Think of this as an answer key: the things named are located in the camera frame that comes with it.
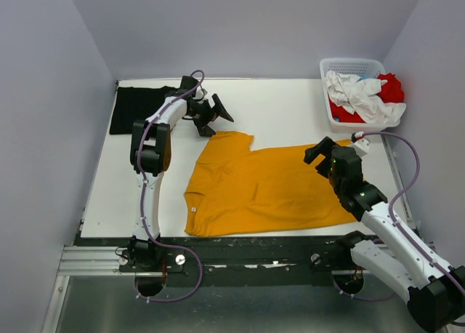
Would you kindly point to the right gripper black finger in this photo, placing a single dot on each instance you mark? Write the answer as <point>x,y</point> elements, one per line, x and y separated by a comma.
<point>324,147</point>
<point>324,169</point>

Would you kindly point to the yellow t shirt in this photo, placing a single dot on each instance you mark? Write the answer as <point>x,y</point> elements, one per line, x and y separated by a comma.
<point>234,189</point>

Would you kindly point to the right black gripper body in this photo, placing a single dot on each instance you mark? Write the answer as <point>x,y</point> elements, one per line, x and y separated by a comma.
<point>334,178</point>

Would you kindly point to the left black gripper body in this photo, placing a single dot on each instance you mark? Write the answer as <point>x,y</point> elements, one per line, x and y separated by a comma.
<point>202,110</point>

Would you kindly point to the aluminium extrusion rail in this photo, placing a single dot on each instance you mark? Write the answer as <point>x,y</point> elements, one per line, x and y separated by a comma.
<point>87,258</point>

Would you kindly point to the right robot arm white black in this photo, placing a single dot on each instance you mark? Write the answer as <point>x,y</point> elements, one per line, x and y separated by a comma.
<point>430,286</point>

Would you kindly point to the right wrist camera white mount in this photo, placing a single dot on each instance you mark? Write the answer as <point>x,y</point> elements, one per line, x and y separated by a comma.
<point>360,144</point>

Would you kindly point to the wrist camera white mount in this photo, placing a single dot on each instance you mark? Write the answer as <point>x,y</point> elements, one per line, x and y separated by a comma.
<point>360,144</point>
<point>200,94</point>

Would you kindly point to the folded black t shirt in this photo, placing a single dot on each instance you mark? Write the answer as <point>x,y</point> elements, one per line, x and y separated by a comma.
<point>135,104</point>

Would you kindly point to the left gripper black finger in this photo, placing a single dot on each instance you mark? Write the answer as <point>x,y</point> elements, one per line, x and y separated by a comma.
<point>204,130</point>
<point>219,109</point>

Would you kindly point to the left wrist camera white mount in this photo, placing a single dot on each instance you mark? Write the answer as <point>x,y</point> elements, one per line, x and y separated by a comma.
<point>200,94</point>

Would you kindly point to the white t shirt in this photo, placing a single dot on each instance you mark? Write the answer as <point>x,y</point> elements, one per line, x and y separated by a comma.
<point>357,96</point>

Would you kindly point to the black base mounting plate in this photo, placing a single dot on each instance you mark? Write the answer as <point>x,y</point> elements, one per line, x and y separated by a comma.
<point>351,281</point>

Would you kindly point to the red t shirt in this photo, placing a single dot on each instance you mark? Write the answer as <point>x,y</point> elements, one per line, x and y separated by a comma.
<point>390,89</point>

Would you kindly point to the white plastic laundry basket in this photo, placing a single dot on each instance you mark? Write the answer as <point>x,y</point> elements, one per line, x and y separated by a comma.
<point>360,95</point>

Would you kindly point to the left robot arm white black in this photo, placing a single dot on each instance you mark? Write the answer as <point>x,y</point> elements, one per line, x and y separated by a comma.
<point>150,156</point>

